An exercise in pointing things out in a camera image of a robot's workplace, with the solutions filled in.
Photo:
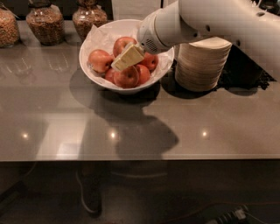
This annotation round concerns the black cutlery holder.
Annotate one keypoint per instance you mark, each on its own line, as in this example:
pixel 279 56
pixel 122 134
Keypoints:
pixel 242 72

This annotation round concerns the black power strip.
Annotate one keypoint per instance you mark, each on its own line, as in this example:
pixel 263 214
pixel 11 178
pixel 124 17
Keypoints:
pixel 235 216

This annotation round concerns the right glass cereal jar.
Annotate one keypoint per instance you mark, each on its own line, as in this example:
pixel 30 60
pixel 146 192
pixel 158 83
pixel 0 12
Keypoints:
pixel 89 13

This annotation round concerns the middle glass cereal jar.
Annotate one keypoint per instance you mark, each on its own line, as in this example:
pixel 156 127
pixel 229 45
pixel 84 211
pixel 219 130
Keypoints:
pixel 46 22

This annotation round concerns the front stack paper bowls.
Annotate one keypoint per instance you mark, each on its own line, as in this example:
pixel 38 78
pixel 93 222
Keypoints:
pixel 199 64

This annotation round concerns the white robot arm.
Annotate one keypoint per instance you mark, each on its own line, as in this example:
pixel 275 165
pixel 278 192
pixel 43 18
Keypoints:
pixel 254 31

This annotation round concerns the glass cereal jar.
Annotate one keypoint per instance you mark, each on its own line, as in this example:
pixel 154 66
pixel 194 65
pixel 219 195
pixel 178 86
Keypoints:
pixel 46 22
pixel 9 32
pixel 89 13

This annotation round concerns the left glass cereal jar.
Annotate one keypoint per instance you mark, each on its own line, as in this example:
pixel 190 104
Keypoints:
pixel 9 32

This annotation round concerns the top red apple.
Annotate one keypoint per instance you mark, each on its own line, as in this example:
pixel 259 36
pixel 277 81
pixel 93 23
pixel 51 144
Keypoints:
pixel 120 43

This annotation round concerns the left red apple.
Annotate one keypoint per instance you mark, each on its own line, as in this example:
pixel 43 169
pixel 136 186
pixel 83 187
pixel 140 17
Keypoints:
pixel 99 60

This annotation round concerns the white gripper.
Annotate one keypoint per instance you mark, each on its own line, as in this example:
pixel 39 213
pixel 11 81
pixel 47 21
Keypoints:
pixel 147 35

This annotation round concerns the front right red apple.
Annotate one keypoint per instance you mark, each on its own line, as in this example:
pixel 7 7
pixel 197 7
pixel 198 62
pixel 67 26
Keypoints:
pixel 144 74

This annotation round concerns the white ceramic bowl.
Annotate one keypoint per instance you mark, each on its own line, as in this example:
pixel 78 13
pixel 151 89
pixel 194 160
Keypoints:
pixel 122 27

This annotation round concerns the small hidden red apple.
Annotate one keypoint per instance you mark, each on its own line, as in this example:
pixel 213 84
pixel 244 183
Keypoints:
pixel 110 75

